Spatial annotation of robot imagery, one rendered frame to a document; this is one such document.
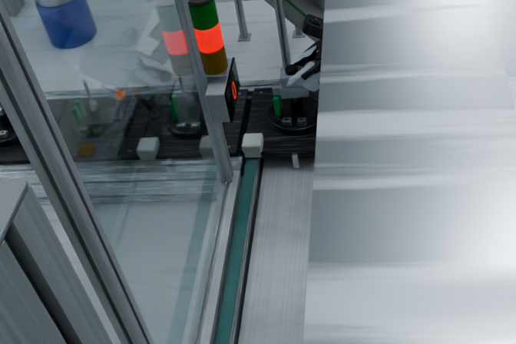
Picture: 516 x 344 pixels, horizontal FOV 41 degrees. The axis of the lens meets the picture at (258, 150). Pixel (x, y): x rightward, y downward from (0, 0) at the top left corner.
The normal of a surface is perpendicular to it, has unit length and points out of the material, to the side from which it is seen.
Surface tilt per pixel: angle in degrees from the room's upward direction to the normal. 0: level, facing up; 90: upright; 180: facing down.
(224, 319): 0
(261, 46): 0
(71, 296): 90
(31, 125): 90
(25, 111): 90
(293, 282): 0
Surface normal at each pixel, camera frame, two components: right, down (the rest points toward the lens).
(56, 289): 0.98, -0.04
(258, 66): -0.15, -0.73
